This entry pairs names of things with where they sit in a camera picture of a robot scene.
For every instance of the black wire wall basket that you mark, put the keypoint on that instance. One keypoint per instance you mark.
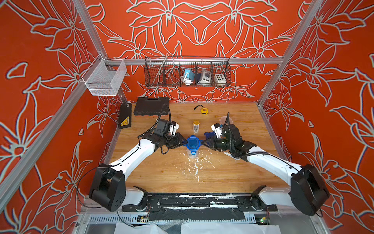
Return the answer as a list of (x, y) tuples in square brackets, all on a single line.
[(166, 71)]

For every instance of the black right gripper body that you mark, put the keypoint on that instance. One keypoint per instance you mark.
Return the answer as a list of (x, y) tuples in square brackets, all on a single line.
[(222, 144)]

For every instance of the black box yellow label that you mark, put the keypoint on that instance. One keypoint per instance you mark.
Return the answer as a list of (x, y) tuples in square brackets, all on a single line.
[(125, 115)]

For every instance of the blue container lid front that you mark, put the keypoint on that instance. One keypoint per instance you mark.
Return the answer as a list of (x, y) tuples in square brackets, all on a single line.
[(193, 143)]

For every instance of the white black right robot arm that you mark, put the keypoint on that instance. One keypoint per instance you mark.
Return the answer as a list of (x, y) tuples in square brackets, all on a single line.
[(305, 190)]

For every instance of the black tool case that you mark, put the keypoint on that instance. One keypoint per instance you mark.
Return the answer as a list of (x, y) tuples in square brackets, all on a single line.
[(146, 106)]

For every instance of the blue container lid back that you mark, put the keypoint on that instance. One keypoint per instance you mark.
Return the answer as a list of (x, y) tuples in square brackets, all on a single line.
[(209, 135)]

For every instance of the grey white device in basket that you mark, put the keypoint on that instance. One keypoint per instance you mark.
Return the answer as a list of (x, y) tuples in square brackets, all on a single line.
[(203, 78)]

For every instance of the blue container lid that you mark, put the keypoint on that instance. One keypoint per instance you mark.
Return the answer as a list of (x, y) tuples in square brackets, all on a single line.
[(193, 143), (209, 135)]

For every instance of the yellow tape measure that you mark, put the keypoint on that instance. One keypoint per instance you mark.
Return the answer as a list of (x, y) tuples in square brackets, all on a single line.
[(203, 110)]

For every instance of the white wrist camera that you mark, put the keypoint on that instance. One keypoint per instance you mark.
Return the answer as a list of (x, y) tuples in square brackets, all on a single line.
[(218, 130), (173, 128)]

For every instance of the white button box in basket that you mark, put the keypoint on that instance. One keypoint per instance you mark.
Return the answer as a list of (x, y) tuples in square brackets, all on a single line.
[(220, 80)]

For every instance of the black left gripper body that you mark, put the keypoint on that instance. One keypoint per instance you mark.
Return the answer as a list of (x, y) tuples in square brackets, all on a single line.
[(168, 140)]

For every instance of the blue white device in basket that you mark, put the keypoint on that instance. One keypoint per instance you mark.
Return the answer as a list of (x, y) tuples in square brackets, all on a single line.
[(188, 77)]

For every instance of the clear plastic container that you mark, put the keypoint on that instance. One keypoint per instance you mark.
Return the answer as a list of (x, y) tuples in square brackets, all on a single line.
[(193, 154), (223, 120)]

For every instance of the white wire basket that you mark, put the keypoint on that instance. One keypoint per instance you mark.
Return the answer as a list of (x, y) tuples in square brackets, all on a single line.
[(105, 77)]

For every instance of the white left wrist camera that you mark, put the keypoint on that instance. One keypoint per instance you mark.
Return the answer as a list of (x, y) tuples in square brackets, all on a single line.
[(173, 128)]

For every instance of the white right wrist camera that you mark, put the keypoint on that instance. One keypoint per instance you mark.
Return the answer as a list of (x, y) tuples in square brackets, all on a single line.
[(218, 130)]

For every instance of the white bottle yellow cap back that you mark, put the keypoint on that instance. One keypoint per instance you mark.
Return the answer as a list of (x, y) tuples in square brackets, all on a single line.
[(196, 126)]

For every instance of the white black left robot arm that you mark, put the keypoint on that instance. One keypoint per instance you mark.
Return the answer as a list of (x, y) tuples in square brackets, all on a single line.
[(109, 188)]

